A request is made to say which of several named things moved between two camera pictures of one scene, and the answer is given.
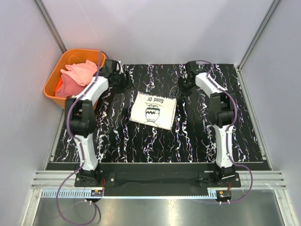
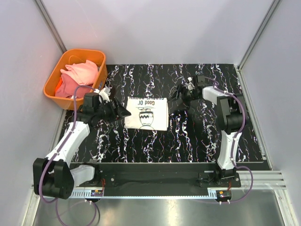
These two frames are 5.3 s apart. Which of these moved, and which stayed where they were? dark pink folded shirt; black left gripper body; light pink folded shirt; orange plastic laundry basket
Moved: black left gripper body
Stayed: dark pink folded shirt; light pink folded shirt; orange plastic laundry basket
